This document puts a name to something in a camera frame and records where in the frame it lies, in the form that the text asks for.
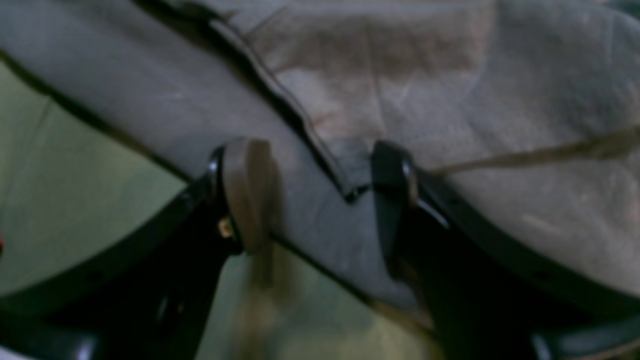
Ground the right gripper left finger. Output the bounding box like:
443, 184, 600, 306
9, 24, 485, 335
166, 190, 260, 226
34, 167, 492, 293
1, 137, 275, 360

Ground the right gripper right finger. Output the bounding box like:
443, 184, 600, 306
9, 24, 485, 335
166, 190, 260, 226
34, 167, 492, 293
371, 140, 640, 360

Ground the grey t-shirt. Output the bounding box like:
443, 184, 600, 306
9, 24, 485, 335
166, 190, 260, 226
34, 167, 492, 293
1, 0, 639, 312

